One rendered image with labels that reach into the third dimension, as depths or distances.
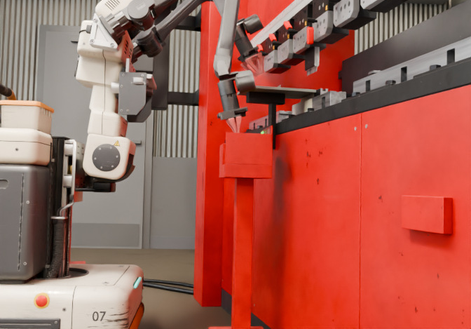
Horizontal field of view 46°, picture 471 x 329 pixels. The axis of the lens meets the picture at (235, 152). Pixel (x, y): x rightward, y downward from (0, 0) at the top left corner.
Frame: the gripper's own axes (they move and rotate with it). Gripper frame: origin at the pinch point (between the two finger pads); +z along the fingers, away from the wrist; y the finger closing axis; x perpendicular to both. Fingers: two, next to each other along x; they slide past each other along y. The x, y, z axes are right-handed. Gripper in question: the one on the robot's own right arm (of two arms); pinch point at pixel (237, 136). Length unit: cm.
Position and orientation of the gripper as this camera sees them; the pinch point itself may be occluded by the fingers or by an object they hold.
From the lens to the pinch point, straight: 191.7
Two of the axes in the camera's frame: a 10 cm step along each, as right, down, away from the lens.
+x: -1.3, 0.6, 9.9
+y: 9.7, -2.2, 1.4
